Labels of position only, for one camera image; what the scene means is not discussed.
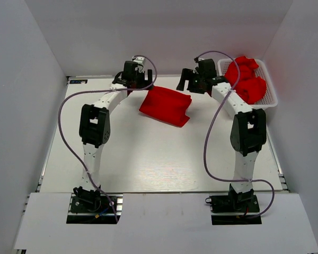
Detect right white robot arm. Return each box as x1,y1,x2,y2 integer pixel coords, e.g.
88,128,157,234
176,57,267,211

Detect red t shirt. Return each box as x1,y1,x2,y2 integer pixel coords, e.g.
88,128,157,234
139,86,192,127

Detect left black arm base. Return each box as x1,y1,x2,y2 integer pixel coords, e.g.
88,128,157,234
66,186,123,225

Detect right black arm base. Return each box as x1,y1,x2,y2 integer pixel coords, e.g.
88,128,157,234
205,195,262,225

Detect blue table label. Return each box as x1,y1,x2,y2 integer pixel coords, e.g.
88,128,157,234
69,79,88,84

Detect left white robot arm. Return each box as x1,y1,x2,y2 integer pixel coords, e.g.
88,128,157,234
79,56,156,189

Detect white plastic basket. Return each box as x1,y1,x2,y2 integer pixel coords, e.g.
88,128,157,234
217,58,278,110

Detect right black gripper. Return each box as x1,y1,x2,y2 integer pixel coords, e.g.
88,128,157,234
176,68,205,94

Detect red t shirts pile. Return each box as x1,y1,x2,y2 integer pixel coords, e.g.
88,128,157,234
235,56,267,105

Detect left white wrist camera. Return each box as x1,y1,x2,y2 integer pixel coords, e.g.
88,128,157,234
132,56,146,72

